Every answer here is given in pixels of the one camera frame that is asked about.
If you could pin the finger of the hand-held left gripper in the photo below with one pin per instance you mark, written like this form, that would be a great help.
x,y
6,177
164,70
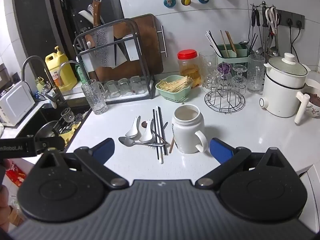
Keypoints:
x,y
50,143

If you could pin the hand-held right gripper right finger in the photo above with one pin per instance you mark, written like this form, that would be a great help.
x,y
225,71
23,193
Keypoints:
x,y
220,150

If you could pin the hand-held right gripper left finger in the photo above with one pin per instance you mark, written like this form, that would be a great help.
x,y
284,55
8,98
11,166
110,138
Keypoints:
x,y
105,148

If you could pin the steel spoon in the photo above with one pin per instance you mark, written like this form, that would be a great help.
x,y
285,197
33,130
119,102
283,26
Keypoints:
x,y
126,141

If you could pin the white ceramic spoon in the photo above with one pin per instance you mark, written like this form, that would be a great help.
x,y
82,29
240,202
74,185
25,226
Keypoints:
x,y
132,131
146,136

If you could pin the white ceramic mug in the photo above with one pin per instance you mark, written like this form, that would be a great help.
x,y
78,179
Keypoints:
x,y
185,135

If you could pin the row of hanging kitchen utensils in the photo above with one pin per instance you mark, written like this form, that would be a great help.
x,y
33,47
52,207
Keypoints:
x,y
265,40

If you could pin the person's left hand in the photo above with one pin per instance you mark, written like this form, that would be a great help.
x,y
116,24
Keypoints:
x,y
4,202

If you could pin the steel pot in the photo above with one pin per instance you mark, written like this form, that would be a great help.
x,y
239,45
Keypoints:
x,y
47,130

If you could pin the yellow sponge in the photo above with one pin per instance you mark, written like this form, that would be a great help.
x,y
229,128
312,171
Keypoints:
x,y
70,135

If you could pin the red packet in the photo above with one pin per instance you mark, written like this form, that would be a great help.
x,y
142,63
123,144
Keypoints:
x,y
15,175

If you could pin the small glass goblet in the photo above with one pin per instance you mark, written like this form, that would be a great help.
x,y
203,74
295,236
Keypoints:
x,y
67,115

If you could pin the white countertop appliance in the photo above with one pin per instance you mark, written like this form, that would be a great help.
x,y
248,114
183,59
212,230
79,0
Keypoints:
x,y
15,103

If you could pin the wooden chopstick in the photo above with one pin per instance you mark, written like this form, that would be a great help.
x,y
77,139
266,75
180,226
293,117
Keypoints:
x,y
171,146

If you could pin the textured glass mug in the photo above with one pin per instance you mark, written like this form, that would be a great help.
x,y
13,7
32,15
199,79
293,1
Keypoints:
x,y
95,97

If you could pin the pale green dispenser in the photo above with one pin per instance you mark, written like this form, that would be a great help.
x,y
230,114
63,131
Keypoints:
x,y
40,85

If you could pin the upturned clear glass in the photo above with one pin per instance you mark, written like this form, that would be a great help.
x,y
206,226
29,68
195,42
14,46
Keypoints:
x,y
111,88
136,85
123,86

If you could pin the cut glass goblet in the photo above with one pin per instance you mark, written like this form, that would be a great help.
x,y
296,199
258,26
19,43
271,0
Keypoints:
x,y
238,80
212,80

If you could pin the tall steel faucet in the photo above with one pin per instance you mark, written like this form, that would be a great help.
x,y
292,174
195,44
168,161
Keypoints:
x,y
47,72

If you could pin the green plastic basket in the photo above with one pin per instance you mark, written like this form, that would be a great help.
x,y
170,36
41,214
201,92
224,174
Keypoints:
x,y
172,96

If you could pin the yellow detergent bottle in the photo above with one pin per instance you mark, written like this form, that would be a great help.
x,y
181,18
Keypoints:
x,y
61,72

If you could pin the green plastic bottle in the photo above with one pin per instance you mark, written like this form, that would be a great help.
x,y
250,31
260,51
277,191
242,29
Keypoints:
x,y
81,73

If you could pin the dark grey metal rack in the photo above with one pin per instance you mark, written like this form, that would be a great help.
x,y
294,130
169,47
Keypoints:
x,y
150,80

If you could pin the tall ribbed glass mug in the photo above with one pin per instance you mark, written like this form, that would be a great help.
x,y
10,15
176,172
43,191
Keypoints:
x,y
256,75

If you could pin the curved steel faucet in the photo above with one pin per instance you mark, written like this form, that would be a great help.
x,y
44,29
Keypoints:
x,y
75,63

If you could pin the white electric pot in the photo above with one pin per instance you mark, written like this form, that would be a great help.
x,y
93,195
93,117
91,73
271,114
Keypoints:
x,y
282,90

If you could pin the red-lidded plastic jar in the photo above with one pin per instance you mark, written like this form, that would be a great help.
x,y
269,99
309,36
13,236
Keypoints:
x,y
188,67

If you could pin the clear glass pitcher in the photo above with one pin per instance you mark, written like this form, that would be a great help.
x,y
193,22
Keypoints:
x,y
207,60

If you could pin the green utensil holder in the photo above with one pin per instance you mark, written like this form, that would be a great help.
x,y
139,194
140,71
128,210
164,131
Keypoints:
x,y
232,60

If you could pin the white plastic cutting board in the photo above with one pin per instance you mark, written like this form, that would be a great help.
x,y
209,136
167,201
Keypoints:
x,y
132,50

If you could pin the floral ceramic bowl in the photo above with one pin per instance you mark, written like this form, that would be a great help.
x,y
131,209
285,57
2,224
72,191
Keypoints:
x,y
313,105

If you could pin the bunch of upright chopsticks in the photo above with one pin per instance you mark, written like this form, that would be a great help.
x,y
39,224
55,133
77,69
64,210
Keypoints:
x,y
226,45

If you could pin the steel ladle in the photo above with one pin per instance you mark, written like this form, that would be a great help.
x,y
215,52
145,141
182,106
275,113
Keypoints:
x,y
243,42

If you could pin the wooden cutting board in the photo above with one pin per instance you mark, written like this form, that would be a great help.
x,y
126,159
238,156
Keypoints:
x,y
147,45

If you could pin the thin dark metal chopsticks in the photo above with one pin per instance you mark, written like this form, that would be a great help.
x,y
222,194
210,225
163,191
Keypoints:
x,y
253,43

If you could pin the white ceramic knife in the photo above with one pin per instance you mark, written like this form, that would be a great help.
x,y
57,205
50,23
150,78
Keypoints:
x,y
86,16

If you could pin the dark wall outlet strip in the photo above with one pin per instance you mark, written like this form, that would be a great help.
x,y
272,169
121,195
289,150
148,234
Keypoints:
x,y
291,17

